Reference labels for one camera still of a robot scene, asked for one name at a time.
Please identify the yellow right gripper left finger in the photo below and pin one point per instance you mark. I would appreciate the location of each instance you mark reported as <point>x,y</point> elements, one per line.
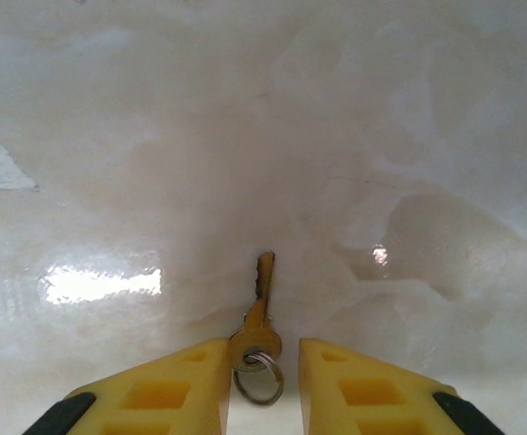
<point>191,376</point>

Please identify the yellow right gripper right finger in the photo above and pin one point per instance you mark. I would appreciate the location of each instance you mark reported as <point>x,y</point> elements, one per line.
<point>327,380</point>

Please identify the brass key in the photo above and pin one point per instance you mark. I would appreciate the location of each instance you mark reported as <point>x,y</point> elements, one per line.
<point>263,342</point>

